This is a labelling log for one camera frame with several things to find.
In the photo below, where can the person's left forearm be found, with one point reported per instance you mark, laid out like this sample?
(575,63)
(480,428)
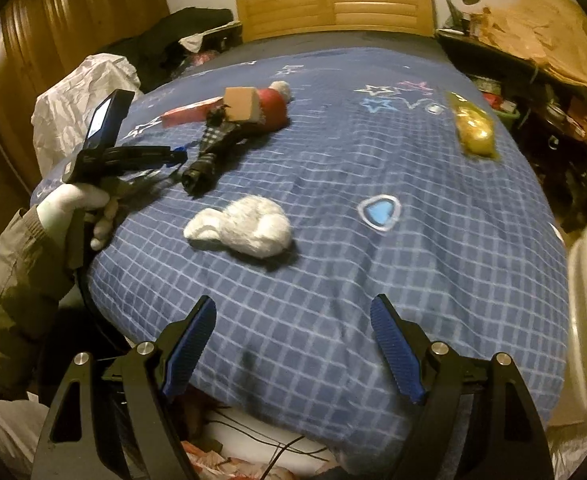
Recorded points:
(13,280)

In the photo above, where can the black clothing pile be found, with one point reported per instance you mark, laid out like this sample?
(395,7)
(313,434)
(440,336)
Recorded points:
(173,35)

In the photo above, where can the small white cloth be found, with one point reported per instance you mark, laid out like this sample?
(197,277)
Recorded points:
(192,42)

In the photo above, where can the wooden wardrobe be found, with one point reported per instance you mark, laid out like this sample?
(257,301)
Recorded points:
(48,20)

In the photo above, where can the person's left hand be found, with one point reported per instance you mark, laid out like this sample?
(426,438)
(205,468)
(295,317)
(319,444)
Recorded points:
(68,200)

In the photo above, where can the red patterned cloth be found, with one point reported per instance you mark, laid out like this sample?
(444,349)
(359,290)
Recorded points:
(223,462)

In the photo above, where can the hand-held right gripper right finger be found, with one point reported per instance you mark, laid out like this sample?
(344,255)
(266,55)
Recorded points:
(396,350)

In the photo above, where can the black plaid cloth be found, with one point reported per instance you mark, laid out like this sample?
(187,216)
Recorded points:
(213,140)

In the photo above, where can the wooden bed headboard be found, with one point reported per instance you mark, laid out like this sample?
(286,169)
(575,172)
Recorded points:
(283,10)

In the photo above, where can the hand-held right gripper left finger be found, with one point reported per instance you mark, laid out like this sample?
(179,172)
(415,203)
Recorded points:
(191,345)

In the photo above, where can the dark desk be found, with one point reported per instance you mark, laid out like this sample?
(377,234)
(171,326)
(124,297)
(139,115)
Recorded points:
(473,52)

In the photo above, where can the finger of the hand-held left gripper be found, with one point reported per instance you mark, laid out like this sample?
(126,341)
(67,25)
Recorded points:
(153,154)
(148,182)

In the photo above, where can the red long carton box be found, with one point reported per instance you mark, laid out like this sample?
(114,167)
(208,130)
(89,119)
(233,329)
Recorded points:
(183,115)

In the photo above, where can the dark grey bed sheet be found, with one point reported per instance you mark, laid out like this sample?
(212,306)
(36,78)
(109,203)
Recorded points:
(323,40)

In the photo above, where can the red round toy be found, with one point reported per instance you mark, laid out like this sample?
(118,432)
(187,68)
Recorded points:
(273,110)

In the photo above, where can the yellow snack packet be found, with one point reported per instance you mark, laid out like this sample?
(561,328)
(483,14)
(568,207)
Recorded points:
(476,127)

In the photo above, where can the crumpled brown paper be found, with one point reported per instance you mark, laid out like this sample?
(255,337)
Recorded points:
(548,30)

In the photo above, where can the blue printed checked blanket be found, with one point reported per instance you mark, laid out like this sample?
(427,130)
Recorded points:
(373,260)

